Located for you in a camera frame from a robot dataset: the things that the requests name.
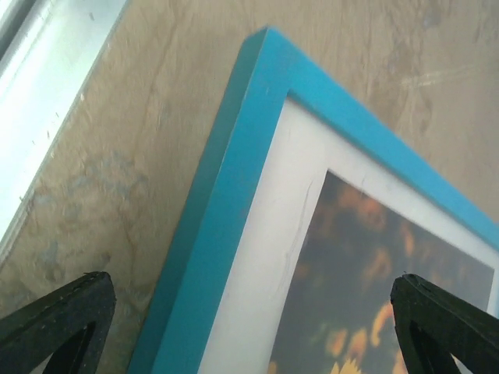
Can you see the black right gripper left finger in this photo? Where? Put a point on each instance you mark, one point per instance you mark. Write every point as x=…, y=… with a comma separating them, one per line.
x=67, y=328

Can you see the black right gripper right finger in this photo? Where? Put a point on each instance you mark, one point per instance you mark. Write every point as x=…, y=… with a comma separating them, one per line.
x=434, y=328

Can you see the sunflower photo print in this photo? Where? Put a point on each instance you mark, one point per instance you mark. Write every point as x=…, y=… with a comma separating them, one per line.
x=338, y=316

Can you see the blue wooden picture frame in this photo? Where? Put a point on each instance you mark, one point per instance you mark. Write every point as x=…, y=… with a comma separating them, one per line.
x=268, y=71

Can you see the white mat board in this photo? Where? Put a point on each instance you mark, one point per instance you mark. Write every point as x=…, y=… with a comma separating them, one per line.
x=303, y=150

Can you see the aluminium rail platform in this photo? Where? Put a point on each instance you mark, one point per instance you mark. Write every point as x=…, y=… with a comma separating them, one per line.
x=48, y=49

